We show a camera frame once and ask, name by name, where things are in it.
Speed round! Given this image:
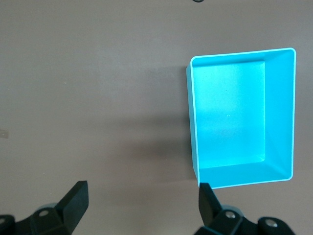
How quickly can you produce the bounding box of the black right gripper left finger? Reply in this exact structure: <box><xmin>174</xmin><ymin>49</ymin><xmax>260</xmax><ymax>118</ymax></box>
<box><xmin>17</xmin><ymin>180</ymin><xmax>89</xmax><ymax>235</ymax></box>

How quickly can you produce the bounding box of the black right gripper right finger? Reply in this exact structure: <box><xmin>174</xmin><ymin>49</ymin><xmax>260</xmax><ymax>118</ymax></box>
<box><xmin>197</xmin><ymin>182</ymin><xmax>247</xmax><ymax>235</ymax></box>

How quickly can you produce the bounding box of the blue plastic box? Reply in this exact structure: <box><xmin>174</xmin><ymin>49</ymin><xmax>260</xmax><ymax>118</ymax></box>
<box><xmin>185</xmin><ymin>47</ymin><xmax>297</xmax><ymax>189</ymax></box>

